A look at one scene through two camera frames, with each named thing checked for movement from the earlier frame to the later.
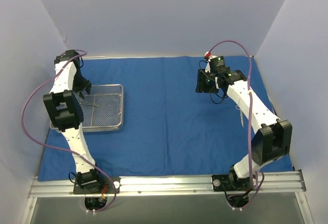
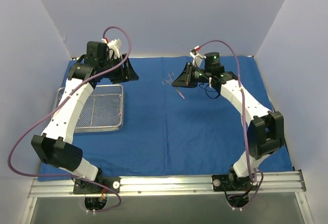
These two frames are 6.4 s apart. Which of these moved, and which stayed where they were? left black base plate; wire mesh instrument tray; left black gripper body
Moved: left black gripper body
Stayed: wire mesh instrument tray; left black base plate
